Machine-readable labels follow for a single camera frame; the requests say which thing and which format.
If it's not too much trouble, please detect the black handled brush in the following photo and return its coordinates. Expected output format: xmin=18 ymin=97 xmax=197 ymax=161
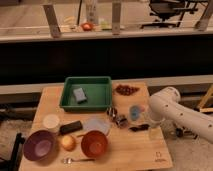
xmin=129 ymin=124 xmax=149 ymax=132

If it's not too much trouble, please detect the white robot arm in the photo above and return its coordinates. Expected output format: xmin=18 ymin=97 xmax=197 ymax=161
xmin=146 ymin=87 xmax=213 ymax=143

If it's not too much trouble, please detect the green plastic tray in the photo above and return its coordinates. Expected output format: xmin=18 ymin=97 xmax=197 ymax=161
xmin=60 ymin=76 xmax=112 ymax=112

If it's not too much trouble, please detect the small metal cup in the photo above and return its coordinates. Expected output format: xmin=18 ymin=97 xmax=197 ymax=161
xmin=107 ymin=107 xmax=117 ymax=120

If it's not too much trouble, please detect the wooden table board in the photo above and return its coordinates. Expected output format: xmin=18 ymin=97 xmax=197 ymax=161
xmin=19 ymin=86 xmax=173 ymax=171

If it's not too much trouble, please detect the blue cup with carrot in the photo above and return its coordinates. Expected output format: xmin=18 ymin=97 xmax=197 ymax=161
xmin=129 ymin=105 xmax=145 ymax=121

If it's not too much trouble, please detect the orange bowl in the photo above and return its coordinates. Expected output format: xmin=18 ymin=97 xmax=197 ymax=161
xmin=81 ymin=130 xmax=108 ymax=158

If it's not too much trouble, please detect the black rectangular block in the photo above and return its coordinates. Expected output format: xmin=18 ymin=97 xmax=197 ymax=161
xmin=59 ymin=121 xmax=83 ymax=135

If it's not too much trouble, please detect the blue grey sponge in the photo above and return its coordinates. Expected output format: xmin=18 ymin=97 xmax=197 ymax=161
xmin=73 ymin=88 xmax=87 ymax=103

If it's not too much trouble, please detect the metal spoon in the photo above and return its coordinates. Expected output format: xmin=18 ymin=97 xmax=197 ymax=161
xmin=61 ymin=158 xmax=95 ymax=164

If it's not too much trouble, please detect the purple bowl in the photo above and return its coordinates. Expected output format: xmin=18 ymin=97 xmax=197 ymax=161
xmin=23 ymin=130 xmax=55 ymax=161

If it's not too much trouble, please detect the red fruit on shelf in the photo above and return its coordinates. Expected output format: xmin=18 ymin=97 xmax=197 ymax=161
xmin=81 ymin=23 xmax=93 ymax=31

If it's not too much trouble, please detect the black office chair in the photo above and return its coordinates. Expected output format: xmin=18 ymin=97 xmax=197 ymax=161
xmin=141 ymin=0 xmax=208 ymax=29

